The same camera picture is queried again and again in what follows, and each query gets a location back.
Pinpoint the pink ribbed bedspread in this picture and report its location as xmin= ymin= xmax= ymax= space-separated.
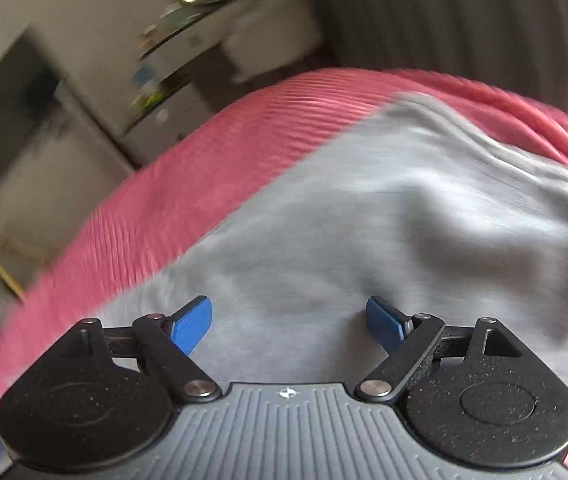
xmin=0 ymin=70 xmax=568 ymax=463

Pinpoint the white tall floor panel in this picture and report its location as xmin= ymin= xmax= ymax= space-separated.
xmin=55 ymin=78 xmax=136 ymax=176

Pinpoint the small white cabinet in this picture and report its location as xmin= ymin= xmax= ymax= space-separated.
xmin=119 ymin=84 xmax=213 ymax=166

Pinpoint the white vanity desk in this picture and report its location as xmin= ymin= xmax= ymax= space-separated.
xmin=140 ymin=0 xmax=324 ymax=82

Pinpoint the black wall television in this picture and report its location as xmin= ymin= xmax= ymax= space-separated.
xmin=0 ymin=32 xmax=61 ymax=181

